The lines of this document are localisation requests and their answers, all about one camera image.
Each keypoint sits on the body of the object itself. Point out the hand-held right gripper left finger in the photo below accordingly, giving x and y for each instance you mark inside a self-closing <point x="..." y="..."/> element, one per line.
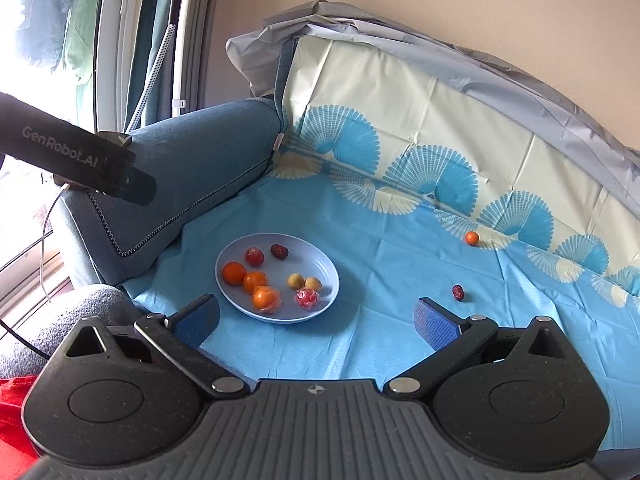
<point x="200" y="319"/>

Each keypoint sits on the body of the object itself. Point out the red fruit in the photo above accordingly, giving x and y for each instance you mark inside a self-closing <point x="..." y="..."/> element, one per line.
<point x="254" y="256"/>

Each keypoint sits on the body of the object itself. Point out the red candy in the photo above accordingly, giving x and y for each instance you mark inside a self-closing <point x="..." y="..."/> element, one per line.
<point x="306" y="298"/>

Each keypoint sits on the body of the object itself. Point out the grey fleece cushion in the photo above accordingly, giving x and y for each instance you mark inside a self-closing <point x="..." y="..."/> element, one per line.
<point x="65" y="315"/>

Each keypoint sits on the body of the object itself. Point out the dark red jujube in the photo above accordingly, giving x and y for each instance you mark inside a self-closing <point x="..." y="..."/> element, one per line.
<point x="458" y="292"/>
<point x="280" y="252"/>

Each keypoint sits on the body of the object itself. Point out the small orange kumquat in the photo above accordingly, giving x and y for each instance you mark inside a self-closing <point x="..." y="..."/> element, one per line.
<point x="471" y="238"/>

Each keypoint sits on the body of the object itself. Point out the teal curtain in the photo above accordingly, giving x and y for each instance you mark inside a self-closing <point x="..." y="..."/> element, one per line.
<point x="145" y="60"/>

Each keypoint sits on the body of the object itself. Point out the blue denim cushion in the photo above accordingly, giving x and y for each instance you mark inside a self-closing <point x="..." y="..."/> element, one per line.
<point x="200" y="160"/>

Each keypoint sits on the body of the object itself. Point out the grey cover cloth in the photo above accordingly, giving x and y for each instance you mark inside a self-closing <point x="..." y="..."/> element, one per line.
<point x="400" y="22"/>

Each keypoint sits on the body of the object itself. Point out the pale blue plate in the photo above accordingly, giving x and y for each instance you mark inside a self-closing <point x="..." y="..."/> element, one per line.
<point x="320" y="265"/>

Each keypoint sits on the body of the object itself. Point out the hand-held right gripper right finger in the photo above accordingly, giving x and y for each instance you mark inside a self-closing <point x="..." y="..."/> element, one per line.
<point x="434" y="324"/>

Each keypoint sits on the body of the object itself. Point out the green hanging garment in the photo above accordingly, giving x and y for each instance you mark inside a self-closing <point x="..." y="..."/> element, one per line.
<point x="82" y="25"/>

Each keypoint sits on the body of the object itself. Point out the orange tangerine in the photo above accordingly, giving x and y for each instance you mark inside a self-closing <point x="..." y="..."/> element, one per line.
<point x="255" y="281"/>
<point x="234" y="272"/>

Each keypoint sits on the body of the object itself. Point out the red cloth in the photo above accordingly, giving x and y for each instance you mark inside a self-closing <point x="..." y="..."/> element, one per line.
<point x="12" y="415"/>

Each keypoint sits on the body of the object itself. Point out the small yellow fruit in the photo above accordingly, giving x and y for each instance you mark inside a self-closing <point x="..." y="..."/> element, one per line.
<point x="296" y="280"/>
<point x="313" y="284"/>

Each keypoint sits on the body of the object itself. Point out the blue fan-printed sheet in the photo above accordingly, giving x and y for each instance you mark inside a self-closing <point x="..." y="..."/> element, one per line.
<point x="390" y="270"/>

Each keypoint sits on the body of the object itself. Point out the light blue hanging garment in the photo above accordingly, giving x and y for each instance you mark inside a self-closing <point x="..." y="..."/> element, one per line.
<point x="42" y="10"/>

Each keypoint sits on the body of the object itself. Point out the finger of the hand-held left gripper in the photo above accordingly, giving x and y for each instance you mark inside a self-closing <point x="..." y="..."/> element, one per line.
<point x="132" y="185"/>

